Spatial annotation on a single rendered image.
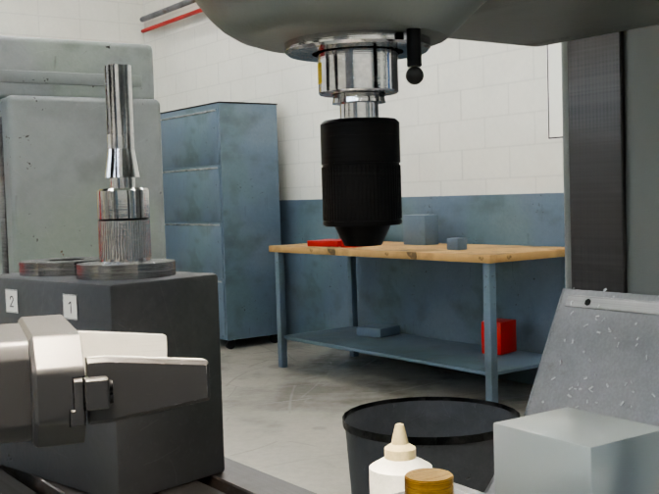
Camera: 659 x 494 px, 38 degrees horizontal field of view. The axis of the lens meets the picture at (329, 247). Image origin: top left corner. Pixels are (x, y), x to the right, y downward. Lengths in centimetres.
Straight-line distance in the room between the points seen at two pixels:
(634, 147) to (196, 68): 878
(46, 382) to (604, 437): 26
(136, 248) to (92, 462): 19
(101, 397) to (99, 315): 37
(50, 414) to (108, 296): 36
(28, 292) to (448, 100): 584
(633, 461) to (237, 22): 30
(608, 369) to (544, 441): 44
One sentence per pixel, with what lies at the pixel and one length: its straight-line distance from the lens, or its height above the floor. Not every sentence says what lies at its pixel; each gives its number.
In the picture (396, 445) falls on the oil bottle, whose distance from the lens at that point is 62.
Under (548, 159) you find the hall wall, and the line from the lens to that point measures 603.
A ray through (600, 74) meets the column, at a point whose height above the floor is 132.
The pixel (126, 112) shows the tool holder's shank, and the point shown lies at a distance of 90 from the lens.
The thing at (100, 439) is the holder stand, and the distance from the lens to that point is 86.
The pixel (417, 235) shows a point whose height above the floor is 94.
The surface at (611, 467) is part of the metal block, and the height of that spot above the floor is 110.
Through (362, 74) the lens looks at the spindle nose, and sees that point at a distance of 55.
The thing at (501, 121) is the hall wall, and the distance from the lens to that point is 630.
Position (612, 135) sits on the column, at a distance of 91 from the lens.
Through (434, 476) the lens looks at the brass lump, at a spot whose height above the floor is 109.
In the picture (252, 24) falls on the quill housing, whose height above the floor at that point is 131.
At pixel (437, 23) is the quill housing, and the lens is 55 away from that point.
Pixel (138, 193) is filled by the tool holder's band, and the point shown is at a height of 123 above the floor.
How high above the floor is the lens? 122
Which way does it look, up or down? 3 degrees down
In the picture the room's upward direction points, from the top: 2 degrees counter-clockwise
